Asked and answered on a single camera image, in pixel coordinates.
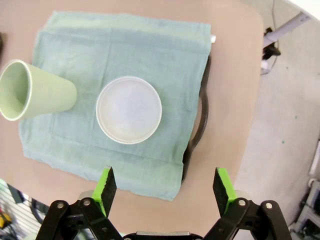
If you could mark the white plastic bowl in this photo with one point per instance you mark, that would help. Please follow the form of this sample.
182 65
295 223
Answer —
128 110

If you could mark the white metal table leg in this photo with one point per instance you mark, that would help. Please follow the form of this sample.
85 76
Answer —
287 27

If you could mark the black power plug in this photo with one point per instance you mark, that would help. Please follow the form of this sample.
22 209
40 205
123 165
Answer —
271 51

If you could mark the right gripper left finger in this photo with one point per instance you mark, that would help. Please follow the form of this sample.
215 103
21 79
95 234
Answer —
106 190

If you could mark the floor clutter pile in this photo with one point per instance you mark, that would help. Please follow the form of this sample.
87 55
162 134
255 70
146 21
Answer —
17 212

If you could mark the pale green plastic cup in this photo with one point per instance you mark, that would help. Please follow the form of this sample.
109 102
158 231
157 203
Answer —
50 95

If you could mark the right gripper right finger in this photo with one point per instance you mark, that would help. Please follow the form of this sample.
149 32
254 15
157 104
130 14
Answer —
223 190

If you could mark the green cloth mat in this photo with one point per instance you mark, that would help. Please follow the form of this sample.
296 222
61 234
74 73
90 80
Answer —
150 62

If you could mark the grey metal rack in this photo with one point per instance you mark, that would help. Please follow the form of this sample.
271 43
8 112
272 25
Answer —
308 207

